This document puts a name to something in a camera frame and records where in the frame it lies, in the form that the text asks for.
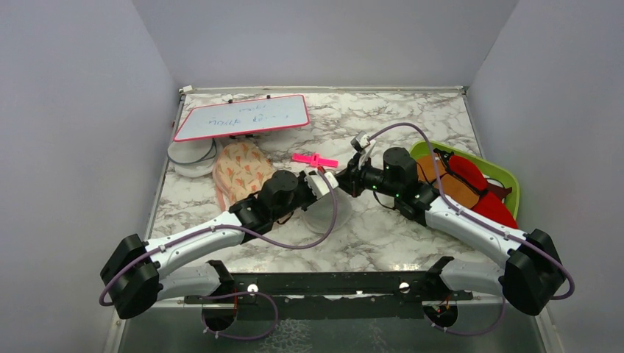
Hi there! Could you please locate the floral fabric laundry bag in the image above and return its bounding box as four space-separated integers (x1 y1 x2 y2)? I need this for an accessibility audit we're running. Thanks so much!
212 142 275 211

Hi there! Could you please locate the pink framed whiteboard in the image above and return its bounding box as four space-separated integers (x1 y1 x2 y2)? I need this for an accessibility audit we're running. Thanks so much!
173 94 310 142

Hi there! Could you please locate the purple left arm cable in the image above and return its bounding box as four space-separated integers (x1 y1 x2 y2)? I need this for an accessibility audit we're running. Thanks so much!
99 170 339 308

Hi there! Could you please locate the orange bra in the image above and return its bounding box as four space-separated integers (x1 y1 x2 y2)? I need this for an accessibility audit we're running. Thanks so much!
416 154 481 208

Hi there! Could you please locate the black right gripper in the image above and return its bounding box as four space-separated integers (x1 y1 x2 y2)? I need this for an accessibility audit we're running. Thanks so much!
333 152 401 199

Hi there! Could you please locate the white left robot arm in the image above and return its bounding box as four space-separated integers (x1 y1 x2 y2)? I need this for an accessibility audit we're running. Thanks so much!
99 170 335 319

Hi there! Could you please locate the red bra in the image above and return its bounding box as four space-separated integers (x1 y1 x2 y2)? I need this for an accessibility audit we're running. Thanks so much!
444 155 518 229

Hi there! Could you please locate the green plastic tray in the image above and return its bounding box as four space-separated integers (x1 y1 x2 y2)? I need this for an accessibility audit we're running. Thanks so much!
410 141 520 222

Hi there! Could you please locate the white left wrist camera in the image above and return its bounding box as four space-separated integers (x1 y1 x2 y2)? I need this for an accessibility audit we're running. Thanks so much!
305 171 338 199

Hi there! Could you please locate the pink plastic clip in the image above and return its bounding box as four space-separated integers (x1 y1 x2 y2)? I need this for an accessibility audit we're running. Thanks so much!
291 153 338 168

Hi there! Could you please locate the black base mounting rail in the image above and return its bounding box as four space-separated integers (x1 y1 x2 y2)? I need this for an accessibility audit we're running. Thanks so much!
183 260 473 333

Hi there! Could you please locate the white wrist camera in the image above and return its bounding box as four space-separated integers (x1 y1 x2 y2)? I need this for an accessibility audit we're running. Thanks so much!
305 171 338 199
351 132 376 169

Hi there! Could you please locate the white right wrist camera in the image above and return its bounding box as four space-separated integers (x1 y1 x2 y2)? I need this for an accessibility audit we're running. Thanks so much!
351 132 376 169

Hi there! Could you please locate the white mesh laundry bag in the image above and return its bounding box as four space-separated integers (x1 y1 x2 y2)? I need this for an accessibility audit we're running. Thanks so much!
303 190 353 234

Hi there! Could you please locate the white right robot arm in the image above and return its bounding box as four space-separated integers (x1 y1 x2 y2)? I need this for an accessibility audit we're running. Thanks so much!
336 148 564 316

